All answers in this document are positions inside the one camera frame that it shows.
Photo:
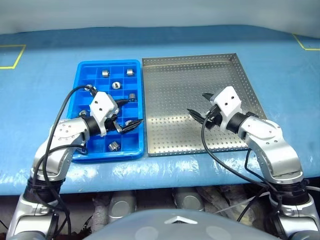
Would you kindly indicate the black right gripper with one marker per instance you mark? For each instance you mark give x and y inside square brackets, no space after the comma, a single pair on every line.
[213,117]

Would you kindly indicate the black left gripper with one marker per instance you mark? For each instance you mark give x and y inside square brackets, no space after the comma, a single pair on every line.
[112,122]

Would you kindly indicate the ribbed metal roller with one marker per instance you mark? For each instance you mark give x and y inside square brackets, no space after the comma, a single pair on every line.
[105,73]
[128,122]
[113,146]
[132,96]
[116,85]
[90,88]
[83,113]
[129,72]

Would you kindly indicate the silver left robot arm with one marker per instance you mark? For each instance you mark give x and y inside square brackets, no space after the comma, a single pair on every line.
[65,135]

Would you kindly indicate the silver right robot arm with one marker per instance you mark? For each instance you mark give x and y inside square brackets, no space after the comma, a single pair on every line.
[272,145]

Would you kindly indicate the perforated steel tray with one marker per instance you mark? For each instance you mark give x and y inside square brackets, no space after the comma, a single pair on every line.
[175,87]

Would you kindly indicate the blue compartment plastic tray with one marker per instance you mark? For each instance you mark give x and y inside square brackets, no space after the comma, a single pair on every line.
[85,72]

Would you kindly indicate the grey metal cylinder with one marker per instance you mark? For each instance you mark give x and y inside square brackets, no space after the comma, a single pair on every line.
[122,203]
[188,200]

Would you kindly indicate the grey rounded robot chest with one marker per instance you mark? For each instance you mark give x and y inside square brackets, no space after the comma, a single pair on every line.
[150,225]

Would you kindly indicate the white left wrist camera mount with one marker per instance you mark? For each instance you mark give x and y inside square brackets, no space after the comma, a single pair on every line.
[101,107]

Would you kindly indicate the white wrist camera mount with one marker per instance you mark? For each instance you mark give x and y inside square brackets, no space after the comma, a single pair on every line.
[101,107]
[228,100]

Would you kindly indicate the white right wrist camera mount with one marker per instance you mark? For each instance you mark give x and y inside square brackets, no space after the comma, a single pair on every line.
[228,100]

